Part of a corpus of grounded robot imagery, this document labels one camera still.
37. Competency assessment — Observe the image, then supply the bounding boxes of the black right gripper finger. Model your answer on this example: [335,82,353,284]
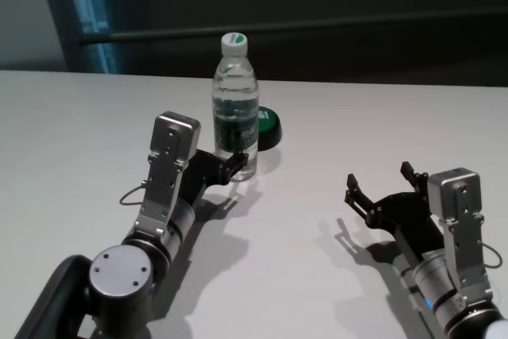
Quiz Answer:
[344,173,384,221]
[400,161,430,199]

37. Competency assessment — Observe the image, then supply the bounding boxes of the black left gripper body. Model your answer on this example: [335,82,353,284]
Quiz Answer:
[180,148,232,204]

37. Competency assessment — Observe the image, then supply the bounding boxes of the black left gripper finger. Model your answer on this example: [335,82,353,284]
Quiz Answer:
[225,150,249,183]

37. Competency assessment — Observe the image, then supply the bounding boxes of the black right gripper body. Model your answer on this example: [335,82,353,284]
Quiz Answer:
[367,191,446,264]

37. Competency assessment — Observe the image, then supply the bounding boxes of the clear water bottle green label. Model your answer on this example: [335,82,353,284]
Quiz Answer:
[213,32,260,181]

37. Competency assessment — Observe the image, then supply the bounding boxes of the green YES button black base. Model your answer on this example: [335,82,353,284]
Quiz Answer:
[256,106,285,152]

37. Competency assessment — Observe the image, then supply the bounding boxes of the dark thin handrail bar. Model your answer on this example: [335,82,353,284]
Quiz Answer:
[76,17,508,47]

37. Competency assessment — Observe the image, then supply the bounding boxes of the teal window glass strip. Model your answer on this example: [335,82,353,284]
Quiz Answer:
[65,0,122,75]

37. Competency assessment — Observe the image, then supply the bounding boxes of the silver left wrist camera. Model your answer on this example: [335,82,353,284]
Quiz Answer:
[134,111,202,239]

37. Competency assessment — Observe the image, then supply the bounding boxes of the black left wrist camera cable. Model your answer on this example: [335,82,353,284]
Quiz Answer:
[120,181,150,209]

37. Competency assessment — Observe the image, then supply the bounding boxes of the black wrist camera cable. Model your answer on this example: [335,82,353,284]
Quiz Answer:
[478,240,502,271]
[120,181,150,209]

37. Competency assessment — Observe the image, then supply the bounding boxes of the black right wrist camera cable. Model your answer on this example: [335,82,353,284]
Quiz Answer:
[478,240,502,271]

